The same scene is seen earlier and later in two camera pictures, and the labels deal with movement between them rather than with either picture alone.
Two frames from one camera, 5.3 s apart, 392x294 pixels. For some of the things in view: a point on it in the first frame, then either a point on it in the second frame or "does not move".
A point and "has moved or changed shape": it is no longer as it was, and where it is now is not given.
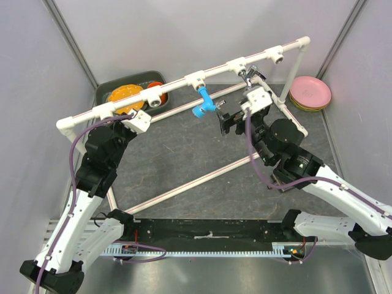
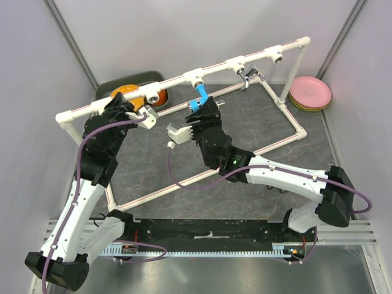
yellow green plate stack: x=308 y=109 does not move
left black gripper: x=119 y=124 -> x=118 y=107
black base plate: x=209 y=232 does not move
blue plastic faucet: x=207 y=105 has moved or changed shape
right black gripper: x=226 y=121 -> x=210 y=114
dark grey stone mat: x=179 y=166 does not move
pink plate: x=310 y=91 does not move
